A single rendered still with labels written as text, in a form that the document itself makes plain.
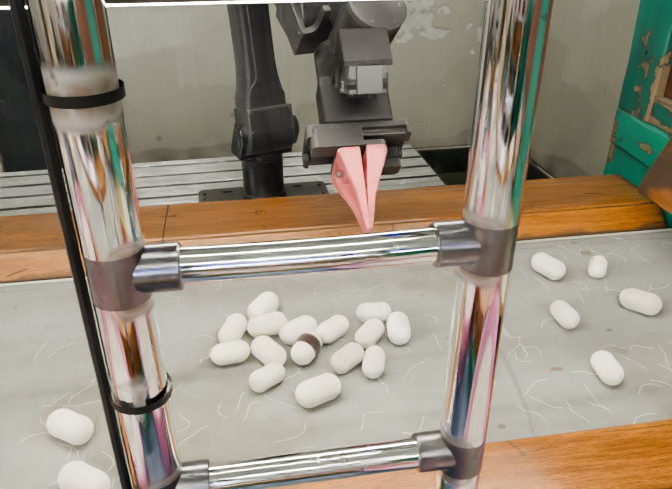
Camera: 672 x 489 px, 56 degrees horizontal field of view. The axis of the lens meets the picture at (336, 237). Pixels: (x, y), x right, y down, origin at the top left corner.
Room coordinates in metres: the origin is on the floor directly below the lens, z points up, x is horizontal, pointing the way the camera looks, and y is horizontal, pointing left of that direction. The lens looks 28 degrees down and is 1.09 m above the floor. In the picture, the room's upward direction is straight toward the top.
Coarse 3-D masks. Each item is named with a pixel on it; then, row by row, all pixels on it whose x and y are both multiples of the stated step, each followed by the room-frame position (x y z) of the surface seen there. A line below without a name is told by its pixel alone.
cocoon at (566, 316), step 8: (552, 304) 0.49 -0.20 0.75; (560, 304) 0.48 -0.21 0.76; (568, 304) 0.48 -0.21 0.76; (552, 312) 0.48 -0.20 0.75; (560, 312) 0.47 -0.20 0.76; (568, 312) 0.47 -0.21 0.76; (576, 312) 0.47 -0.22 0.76; (560, 320) 0.47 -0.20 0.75; (568, 320) 0.46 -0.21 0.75; (576, 320) 0.46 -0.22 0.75; (568, 328) 0.46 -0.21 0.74
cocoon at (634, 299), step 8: (632, 288) 0.50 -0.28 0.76; (624, 296) 0.50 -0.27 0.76; (632, 296) 0.49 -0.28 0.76; (640, 296) 0.49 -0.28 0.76; (648, 296) 0.49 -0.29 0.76; (656, 296) 0.49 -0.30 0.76; (624, 304) 0.50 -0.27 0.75; (632, 304) 0.49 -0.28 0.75; (640, 304) 0.49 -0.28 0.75; (648, 304) 0.48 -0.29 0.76; (656, 304) 0.48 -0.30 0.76; (640, 312) 0.49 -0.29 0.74; (648, 312) 0.48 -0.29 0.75; (656, 312) 0.48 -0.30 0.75
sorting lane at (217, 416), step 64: (576, 256) 0.60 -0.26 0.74; (640, 256) 0.60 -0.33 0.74; (0, 320) 0.48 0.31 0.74; (64, 320) 0.48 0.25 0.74; (192, 320) 0.48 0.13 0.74; (320, 320) 0.48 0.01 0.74; (448, 320) 0.48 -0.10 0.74; (512, 320) 0.48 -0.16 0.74; (640, 320) 0.48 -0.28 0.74; (0, 384) 0.39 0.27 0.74; (64, 384) 0.39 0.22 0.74; (192, 384) 0.39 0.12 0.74; (384, 384) 0.39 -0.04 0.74; (512, 384) 0.39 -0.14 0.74; (576, 384) 0.39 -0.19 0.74; (640, 384) 0.39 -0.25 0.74; (0, 448) 0.33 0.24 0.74; (64, 448) 0.33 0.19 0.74; (192, 448) 0.33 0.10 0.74; (256, 448) 0.33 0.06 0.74; (320, 448) 0.33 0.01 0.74
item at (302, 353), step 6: (318, 336) 0.43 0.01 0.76; (300, 342) 0.42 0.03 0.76; (294, 348) 0.42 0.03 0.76; (300, 348) 0.42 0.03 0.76; (306, 348) 0.42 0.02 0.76; (312, 348) 0.42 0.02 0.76; (294, 354) 0.41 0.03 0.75; (300, 354) 0.41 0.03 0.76; (306, 354) 0.41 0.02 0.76; (312, 354) 0.42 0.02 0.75; (294, 360) 0.41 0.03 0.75; (300, 360) 0.41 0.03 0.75; (306, 360) 0.41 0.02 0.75
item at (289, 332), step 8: (296, 320) 0.45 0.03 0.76; (304, 320) 0.45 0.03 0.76; (312, 320) 0.46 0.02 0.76; (280, 328) 0.45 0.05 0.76; (288, 328) 0.44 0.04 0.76; (296, 328) 0.44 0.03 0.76; (304, 328) 0.45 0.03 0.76; (312, 328) 0.45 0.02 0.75; (280, 336) 0.44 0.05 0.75; (288, 336) 0.44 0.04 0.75; (296, 336) 0.44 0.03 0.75; (288, 344) 0.44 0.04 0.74
